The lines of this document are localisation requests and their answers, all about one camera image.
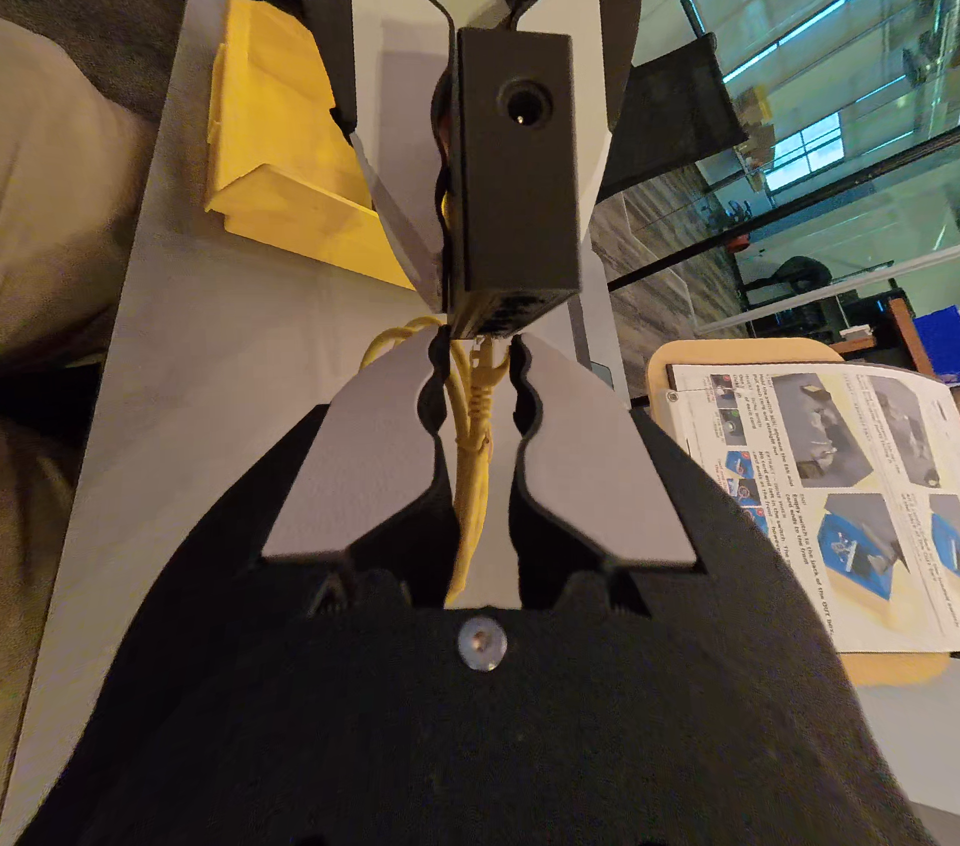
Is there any printed instruction sheet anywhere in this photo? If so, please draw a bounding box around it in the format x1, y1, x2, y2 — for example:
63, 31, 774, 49
666, 360, 960, 654

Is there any yellow plastic bin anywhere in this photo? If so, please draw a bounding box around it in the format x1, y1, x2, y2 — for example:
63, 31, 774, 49
204, 0, 417, 292

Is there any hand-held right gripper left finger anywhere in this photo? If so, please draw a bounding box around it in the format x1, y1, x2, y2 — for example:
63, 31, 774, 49
261, 327, 462, 611

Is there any black floor lamp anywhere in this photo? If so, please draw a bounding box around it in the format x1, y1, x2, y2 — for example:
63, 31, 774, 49
606, 137, 960, 292

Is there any person's left leg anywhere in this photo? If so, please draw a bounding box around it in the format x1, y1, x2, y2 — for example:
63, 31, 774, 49
0, 17, 162, 367

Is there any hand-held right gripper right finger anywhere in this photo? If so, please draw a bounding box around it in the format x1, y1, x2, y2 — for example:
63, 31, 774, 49
508, 332, 699, 611

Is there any blue bin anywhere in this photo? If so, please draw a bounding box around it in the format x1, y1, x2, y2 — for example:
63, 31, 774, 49
915, 310, 960, 382

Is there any black network switch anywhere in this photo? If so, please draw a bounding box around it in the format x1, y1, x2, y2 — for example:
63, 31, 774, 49
442, 25, 585, 341

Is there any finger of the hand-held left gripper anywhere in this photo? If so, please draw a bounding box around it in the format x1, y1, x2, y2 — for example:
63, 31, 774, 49
513, 0, 607, 247
349, 0, 462, 307

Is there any instruction sheet on wooden board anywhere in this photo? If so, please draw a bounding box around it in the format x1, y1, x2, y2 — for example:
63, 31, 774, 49
645, 338, 960, 686

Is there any yellow ethernet cable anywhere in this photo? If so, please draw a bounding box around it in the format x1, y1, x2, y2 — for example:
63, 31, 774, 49
358, 314, 519, 609

